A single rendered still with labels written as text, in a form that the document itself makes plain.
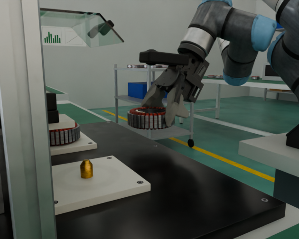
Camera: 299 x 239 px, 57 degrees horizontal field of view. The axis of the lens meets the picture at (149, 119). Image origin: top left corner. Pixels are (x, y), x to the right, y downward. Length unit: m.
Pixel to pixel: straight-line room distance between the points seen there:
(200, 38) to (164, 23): 6.19
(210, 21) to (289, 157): 0.36
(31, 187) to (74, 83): 5.72
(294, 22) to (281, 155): 0.31
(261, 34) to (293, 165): 0.30
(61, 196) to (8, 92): 0.23
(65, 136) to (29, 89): 0.43
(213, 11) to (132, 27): 5.76
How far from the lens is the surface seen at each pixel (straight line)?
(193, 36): 0.69
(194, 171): 0.51
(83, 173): 0.45
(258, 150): 0.77
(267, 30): 0.69
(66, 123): 0.40
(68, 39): 5.92
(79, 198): 0.39
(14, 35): 0.22
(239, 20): 0.70
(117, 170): 0.47
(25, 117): 0.22
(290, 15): 0.76
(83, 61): 5.98
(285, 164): 0.73
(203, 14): 0.71
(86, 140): 0.66
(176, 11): 7.10
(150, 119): 0.60
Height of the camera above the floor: 0.96
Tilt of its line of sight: 11 degrees down
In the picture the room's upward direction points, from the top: straight up
